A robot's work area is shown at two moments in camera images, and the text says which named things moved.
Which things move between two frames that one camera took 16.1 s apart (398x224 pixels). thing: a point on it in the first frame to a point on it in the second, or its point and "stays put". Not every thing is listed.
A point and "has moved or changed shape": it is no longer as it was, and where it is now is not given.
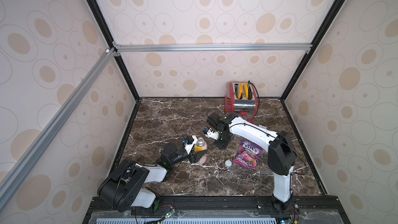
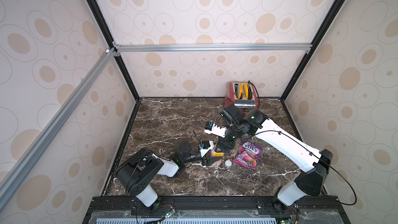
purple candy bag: [248, 154] stays put
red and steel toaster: [241, 100] stays put
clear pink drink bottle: [201, 144] has moved or changed shape
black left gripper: [195, 158] to [209, 161]
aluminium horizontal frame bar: [142, 47] stays put
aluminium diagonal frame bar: [8, 181] stays put
